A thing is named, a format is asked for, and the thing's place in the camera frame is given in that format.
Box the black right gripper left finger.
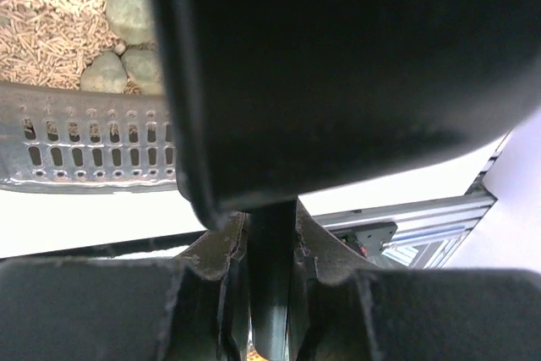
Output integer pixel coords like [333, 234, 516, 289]
[1, 213, 248, 360]

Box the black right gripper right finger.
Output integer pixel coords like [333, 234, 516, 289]
[289, 205, 540, 360]

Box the black slotted litter scoop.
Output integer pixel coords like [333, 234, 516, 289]
[151, 0, 540, 360]

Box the dark translucent litter box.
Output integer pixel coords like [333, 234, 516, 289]
[1, 82, 177, 194]

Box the grey-green litter clump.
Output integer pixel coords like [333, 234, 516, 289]
[105, 0, 155, 45]
[80, 52, 128, 94]
[121, 48, 164, 96]

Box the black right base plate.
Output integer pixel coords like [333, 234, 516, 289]
[331, 222, 397, 259]

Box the aluminium mounting rail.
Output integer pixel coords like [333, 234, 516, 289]
[315, 152, 500, 269]

